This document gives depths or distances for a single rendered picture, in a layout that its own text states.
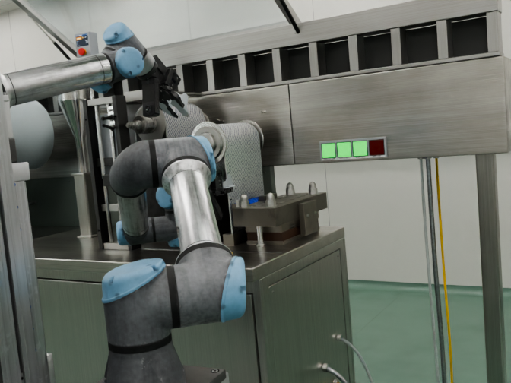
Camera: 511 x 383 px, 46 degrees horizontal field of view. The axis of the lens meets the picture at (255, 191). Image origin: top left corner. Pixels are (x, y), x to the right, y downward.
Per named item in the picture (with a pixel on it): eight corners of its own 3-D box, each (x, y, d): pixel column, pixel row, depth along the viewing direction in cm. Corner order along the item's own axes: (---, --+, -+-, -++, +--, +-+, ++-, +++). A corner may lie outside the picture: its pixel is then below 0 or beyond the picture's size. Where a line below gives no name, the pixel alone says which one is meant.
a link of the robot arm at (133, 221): (103, 178, 133) (119, 257, 176) (152, 172, 135) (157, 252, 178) (99, 134, 138) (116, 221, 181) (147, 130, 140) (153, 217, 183)
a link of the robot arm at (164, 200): (155, 212, 176) (152, 183, 175) (178, 206, 185) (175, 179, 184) (176, 211, 172) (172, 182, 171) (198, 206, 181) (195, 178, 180)
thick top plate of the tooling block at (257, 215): (233, 226, 197) (232, 208, 196) (289, 208, 231) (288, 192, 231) (275, 226, 189) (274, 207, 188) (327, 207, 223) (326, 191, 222)
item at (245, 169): (229, 210, 203) (223, 155, 201) (263, 200, 223) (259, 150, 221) (230, 210, 202) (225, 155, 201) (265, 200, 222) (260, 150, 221)
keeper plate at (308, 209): (300, 235, 203) (298, 204, 202) (313, 230, 212) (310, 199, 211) (307, 235, 202) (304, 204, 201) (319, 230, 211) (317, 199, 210)
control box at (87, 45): (74, 59, 229) (71, 33, 228) (85, 61, 235) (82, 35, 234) (89, 57, 226) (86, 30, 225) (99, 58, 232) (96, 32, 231)
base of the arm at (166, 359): (155, 409, 101) (149, 352, 100) (86, 399, 108) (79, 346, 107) (201, 374, 115) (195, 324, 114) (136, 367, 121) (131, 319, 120)
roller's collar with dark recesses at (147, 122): (132, 134, 212) (131, 116, 212) (144, 134, 217) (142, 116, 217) (146, 133, 209) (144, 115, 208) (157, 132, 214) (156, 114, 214)
